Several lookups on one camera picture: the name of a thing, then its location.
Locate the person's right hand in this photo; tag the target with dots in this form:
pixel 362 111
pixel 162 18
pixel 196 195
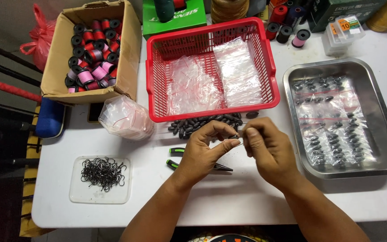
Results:
pixel 270 151

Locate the person's left hand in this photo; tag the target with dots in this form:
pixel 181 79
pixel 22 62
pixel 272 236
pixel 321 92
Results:
pixel 198 158

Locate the dark oval fishing sinker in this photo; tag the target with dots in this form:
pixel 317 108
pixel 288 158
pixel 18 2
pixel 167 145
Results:
pixel 233 136

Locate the pile of dark fishing sinkers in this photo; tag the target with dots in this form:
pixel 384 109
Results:
pixel 200 123

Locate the single dark sinker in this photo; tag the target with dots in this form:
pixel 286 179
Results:
pixel 252 114

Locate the heap of bagged sinkers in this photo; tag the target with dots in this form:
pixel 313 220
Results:
pixel 331 121

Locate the loose heap of clear bags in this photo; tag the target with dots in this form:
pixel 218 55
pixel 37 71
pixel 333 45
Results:
pixel 191 85

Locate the bag full of clear bags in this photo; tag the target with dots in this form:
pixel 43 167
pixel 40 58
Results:
pixel 126 117

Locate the flat stack of clear bags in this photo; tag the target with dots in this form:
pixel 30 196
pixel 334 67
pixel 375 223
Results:
pixel 237 72

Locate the pile of black fishing hooks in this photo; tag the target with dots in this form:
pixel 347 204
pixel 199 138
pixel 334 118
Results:
pixel 102 173

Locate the red plastic basket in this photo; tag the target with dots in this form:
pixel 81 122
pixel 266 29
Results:
pixel 156 67

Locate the clear plastic lid tray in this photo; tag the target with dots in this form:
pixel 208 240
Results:
pixel 100 179

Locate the pink thread spool black rim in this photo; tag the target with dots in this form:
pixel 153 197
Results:
pixel 300 38

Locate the steel tray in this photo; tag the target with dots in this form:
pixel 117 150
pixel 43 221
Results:
pixel 381 111

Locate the red thread spool black rim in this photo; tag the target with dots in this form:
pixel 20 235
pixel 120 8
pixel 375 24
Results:
pixel 271 31

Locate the tall red thread cone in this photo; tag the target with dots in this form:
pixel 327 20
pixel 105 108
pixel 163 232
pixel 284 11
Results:
pixel 278 14

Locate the clear plastic small boxes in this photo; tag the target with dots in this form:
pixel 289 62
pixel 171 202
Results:
pixel 343 33

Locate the dark navy thread cone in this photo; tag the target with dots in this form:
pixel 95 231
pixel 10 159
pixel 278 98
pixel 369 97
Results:
pixel 294 15

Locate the green box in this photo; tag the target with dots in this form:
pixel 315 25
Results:
pixel 153 23

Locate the heap of thread spools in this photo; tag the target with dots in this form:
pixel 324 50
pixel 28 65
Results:
pixel 94 57

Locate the large tan thread spool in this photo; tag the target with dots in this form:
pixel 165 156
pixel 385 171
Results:
pixel 228 9

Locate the dark green spool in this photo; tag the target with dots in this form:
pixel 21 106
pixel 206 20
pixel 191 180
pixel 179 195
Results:
pixel 164 8

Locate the blue padded stool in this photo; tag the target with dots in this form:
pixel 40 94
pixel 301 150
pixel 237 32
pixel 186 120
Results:
pixel 49 117

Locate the dark green carton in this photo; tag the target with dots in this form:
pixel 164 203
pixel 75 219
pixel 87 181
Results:
pixel 348 8

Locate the cardboard box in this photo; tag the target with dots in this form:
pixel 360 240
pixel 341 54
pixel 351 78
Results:
pixel 54 77

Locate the red plastic bag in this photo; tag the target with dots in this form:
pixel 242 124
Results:
pixel 40 42

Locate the red wrapped fishing rod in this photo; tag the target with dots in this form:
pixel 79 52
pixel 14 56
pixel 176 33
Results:
pixel 8 88

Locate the black fishing rod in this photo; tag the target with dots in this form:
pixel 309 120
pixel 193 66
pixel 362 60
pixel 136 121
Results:
pixel 8 53

